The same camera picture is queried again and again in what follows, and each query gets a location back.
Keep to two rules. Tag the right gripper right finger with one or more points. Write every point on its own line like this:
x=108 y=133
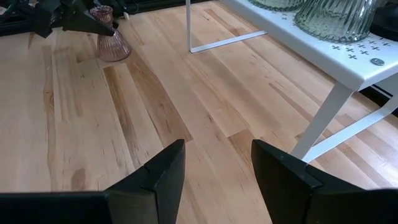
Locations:
x=295 y=193

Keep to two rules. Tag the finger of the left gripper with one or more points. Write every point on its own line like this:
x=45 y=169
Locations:
x=46 y=18
x=84 y=21

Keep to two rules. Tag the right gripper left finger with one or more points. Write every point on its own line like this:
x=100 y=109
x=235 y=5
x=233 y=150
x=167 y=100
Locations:
x=140 y=199

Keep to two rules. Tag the clear ribbed glass holder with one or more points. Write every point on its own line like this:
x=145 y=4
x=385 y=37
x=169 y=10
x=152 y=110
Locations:
x=335 y=21

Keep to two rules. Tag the pink ribbed glass candle holder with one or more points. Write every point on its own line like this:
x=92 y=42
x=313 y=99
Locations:
x=113 y=49

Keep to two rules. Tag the white metal shelf riser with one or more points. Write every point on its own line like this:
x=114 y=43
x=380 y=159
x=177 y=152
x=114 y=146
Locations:
x=311 y=40

